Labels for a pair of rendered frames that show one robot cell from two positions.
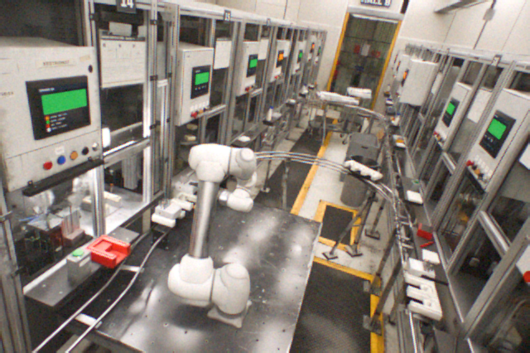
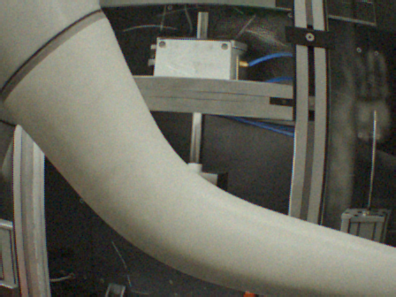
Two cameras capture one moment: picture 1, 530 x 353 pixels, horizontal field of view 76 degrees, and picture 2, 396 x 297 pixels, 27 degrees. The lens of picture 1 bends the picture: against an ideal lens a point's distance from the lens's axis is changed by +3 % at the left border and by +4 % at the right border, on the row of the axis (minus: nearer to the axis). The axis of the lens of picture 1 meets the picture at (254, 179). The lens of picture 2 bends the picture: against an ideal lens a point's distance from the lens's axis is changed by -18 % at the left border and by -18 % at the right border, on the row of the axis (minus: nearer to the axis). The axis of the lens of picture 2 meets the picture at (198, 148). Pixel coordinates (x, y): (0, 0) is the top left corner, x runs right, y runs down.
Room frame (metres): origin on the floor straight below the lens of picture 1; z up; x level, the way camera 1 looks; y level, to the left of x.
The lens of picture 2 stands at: (1.66, -0.55, 1.31)
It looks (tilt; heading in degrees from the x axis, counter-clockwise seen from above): 3 degrees down; 92
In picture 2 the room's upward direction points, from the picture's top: 3 degrees clockwise
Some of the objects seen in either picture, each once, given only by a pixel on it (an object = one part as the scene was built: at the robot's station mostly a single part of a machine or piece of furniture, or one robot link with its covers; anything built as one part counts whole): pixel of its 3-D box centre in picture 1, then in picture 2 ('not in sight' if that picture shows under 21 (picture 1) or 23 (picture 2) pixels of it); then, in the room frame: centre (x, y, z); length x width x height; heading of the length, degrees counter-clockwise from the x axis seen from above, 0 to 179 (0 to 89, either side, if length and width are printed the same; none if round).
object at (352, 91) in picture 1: (354, 108); not in sight; (7.97, -2.08, 0.48); 0.84 x 0.58 x 0.97; 174
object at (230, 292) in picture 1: (232, 285); not in sight; (1.23, 0.02, 0.85); 0.18 x 0.16 x 0.22; 93
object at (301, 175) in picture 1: (309, 147); not in sight; (5.97, -0.94, 0.01); 5.85 x 0.59 x 0.01; 166
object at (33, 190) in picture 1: (67, 172); not in sight; (1.15, 0.74, 1.37); 0.36 x 0.04 x 0.04; 166
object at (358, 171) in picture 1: (361, 171); not in sight; (3.07, -1.04, 0.84); 0.37 x 0.14 x 0.10; 44
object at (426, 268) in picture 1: (421, 267); not in sight; (1.56, -1.02, 0.92); 0.13 x 0.10 x 0.09; 76
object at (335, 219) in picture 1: (336, 224); not in sight; (3.40, -1.07, 0.01); 1.00 x 0.55 x 0.01; 166
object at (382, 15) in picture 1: (358, 66); not in sight; (9.39, -2.23, 1.31); 1.36 x 0.10 x 2.62; 76
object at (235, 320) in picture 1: (232, 302); not in sight; (1.25, 0.00, 0.71); 0.22 x 0.18 x 0.06; 166
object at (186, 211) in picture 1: (177, 210); not in sight; (1.81, 0.46, 0.84); 0.36 x 0.14 x 0.10; 166
